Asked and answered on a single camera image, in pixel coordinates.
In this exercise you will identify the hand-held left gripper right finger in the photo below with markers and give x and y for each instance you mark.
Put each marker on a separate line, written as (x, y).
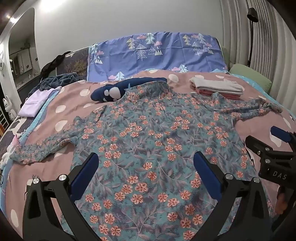
(205, 171)

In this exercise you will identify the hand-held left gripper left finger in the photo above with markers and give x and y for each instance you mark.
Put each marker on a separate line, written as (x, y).
(84, 171)

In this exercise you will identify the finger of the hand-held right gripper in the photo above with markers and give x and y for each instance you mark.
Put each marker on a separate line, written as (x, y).
(281, 134)
(256, 146)

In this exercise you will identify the teal floral shirt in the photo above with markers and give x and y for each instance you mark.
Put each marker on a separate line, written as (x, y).
(150, 139)

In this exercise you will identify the person's right hand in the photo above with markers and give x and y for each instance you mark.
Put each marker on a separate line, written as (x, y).
(281, 202)

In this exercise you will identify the green pillow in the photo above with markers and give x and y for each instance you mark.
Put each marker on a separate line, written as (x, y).
(249, 74)

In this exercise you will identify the white folded garment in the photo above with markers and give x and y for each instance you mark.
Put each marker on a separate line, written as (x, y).
(215, 84)

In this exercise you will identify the pink polka dot duvet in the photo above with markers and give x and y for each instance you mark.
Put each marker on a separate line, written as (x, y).
(69, 97)

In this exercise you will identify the pink folded garment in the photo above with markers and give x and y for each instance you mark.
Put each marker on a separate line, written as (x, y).
(203, 92)

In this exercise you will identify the navy paw print garment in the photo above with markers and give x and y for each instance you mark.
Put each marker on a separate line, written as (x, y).
(97, 93)

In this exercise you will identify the lavender folded cloth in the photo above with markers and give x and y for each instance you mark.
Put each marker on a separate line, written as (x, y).
(34, 104)

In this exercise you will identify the white curtain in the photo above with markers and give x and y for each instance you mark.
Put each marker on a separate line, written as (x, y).
(272, 46)

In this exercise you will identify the dark blue fleece blanket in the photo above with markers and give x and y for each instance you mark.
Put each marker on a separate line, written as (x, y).
(62, 80)

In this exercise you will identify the white cat figurine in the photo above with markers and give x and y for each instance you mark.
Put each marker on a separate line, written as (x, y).
(8, 106)

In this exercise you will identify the dark printed pillow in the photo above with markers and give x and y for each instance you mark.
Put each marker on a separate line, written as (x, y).
(76, 62)

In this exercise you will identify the black cloth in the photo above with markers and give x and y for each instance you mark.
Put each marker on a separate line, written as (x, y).
(54, 63)

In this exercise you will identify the black floor lamp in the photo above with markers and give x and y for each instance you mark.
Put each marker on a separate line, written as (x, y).
(252, 15)

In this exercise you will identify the purple tree print pillow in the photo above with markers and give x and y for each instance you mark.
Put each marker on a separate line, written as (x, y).
(161, 53)

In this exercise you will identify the white arched frame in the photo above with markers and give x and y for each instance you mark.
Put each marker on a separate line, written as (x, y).
(5, 85)

